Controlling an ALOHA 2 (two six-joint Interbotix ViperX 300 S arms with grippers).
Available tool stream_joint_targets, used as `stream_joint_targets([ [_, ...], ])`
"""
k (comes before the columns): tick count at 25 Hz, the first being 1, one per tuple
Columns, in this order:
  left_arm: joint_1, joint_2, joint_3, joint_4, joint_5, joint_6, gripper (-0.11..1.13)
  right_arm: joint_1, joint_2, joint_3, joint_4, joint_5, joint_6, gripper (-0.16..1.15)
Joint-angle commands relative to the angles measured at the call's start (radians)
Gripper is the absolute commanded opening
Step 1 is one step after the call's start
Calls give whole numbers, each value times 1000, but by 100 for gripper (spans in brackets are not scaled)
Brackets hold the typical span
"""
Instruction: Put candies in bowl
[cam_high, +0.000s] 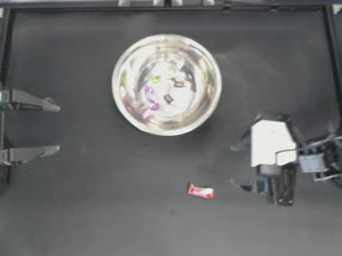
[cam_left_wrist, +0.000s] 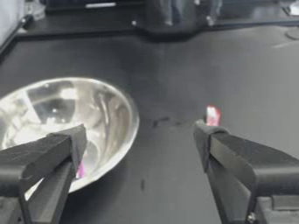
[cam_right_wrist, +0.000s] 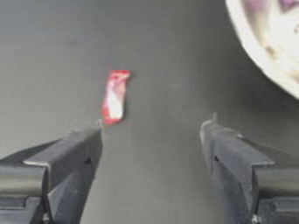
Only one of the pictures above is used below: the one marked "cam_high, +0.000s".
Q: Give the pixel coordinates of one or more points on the red candy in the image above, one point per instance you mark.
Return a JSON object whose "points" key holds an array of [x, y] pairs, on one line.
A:
{"points": [[200, 191]]}

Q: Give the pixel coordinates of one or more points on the steel bowl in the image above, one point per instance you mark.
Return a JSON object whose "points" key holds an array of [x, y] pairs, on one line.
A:
{"points": [[195, 113]]}

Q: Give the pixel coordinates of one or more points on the green candy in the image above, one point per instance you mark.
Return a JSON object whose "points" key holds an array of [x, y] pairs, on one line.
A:
{"points": [[155, 79]]}

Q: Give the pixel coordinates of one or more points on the purple candy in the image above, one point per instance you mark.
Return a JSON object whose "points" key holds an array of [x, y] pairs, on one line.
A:
{"points": [[154, 106]]}

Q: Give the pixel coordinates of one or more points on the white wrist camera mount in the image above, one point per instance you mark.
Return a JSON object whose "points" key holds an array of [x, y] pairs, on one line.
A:
{"points": [[271, 143]]}

